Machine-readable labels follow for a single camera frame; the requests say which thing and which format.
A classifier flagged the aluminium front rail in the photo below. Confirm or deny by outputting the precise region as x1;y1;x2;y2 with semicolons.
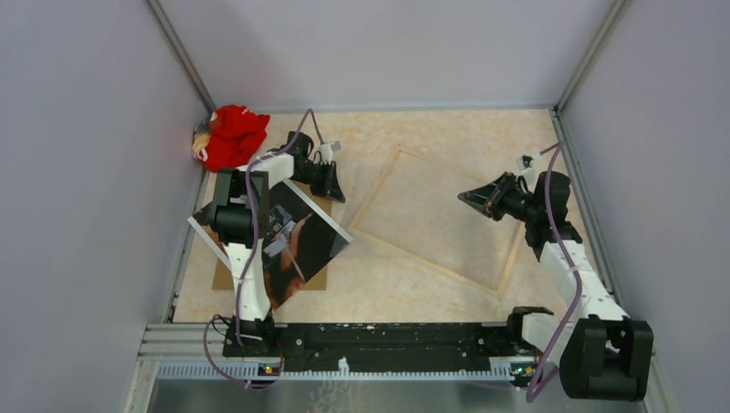
138;322;538;385

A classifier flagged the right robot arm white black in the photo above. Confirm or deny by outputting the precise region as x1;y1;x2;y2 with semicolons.
458;171;654;402

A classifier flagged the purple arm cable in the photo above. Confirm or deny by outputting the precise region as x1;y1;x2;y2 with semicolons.
473;142;584;404
201;108;326;391

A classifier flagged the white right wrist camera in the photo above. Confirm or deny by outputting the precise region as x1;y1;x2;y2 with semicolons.
517;155;535;174

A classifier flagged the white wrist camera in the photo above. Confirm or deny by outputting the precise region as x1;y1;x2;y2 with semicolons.
317;141;342;164
517;155;535;174

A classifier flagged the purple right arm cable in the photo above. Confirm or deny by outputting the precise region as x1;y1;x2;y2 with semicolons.
473;142;584;404

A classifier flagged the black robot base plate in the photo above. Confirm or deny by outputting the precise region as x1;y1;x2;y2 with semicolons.
222;323;539;373

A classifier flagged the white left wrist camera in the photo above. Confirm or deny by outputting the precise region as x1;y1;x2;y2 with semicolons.
317;141;342;164

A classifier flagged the white wooden picture frame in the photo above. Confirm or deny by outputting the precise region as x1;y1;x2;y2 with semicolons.
348;145;526;299

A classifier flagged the printed photo with white border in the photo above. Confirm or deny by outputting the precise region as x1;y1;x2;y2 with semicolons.
179;182;352;321

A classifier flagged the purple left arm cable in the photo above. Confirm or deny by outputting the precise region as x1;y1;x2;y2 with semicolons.
201;108;326;391

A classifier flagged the clear acrylic glass sheet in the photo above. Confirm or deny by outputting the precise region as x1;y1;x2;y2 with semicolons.
356;151;520;289

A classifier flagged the red crumpled cloth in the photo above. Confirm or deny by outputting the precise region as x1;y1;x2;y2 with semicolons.
191;105;271;173

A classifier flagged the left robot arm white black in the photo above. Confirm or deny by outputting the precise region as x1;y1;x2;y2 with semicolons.
207;131;345;356

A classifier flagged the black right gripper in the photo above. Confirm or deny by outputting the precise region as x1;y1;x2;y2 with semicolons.
458;172;541;224

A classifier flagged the brown cardboard backing board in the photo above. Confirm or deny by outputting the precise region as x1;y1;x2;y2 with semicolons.
195;182;332;291

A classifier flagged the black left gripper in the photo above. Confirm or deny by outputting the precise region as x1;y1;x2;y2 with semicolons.
292;159;345;202

